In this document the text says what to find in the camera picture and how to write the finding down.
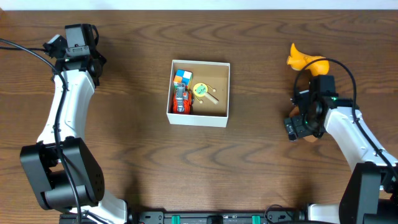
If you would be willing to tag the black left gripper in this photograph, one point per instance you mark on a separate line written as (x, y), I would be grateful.
(78, 50)

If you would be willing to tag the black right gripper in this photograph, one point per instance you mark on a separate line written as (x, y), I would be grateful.
(296, 129)

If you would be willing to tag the brown plush toy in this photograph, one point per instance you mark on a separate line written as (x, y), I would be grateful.
(311, 138)

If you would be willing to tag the wooden cat rattle drum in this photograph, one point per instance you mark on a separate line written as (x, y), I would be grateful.
(202, 90)

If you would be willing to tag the multicoloured puzzle cube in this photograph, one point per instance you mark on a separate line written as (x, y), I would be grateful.
(182, 77)

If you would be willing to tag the red toy truck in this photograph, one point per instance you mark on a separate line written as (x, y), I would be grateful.
(182, 100)

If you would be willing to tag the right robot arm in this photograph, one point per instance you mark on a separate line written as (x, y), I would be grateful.
(371, 193)

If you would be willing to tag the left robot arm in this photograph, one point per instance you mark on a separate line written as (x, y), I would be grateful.
(63, 173)

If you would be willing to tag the white cardboard box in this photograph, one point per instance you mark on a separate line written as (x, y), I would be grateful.
(203, 112)

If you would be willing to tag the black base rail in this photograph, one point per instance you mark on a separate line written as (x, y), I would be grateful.
(271, 216)

